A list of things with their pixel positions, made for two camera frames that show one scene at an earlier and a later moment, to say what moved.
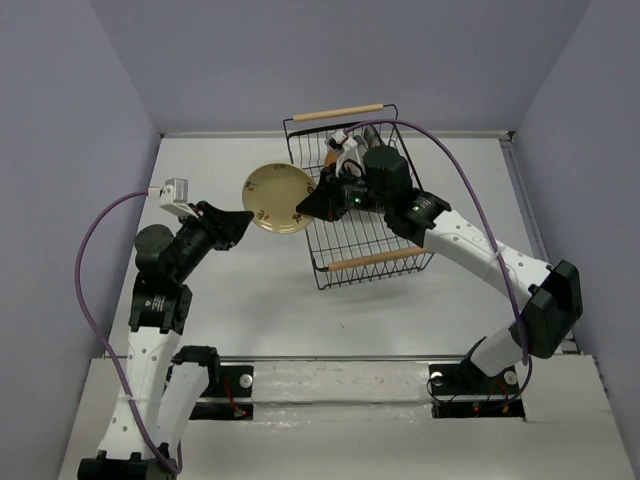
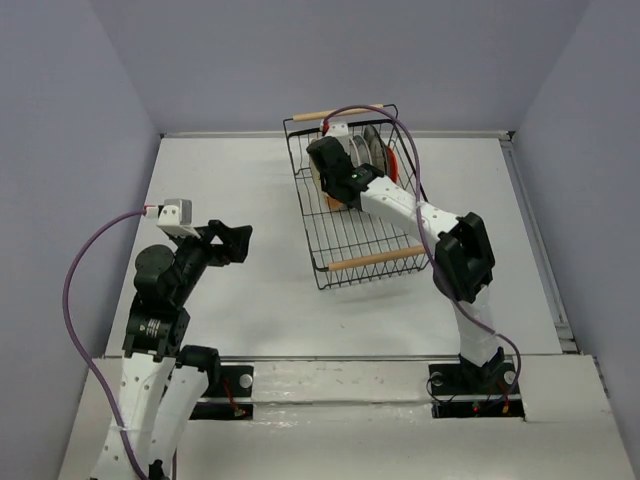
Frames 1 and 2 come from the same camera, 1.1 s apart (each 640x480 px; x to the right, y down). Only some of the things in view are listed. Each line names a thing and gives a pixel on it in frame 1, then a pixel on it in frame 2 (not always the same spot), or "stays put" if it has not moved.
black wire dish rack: (360, 246) stays put
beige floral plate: (272, 192) to (316, 174)
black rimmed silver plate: (372, 137) stays put
